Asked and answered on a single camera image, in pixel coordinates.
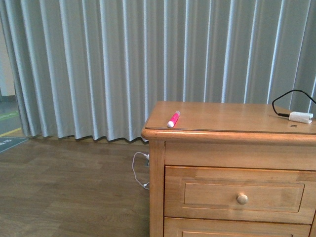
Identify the pink marker with white cap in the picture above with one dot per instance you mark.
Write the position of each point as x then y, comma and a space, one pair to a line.
173, 120

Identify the wooden drawer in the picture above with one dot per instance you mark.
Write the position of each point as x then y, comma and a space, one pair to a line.
179, 227
240, 194

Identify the wooden nightstand cabinet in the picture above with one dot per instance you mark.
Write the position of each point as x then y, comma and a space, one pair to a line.
223, 135

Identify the grey pleated curtain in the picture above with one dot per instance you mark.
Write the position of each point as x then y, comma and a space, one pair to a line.
97, 67

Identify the small white device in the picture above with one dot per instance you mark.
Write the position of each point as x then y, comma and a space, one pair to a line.
301, 117

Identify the dark floor mat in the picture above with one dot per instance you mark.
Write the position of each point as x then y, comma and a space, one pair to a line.
7, 143

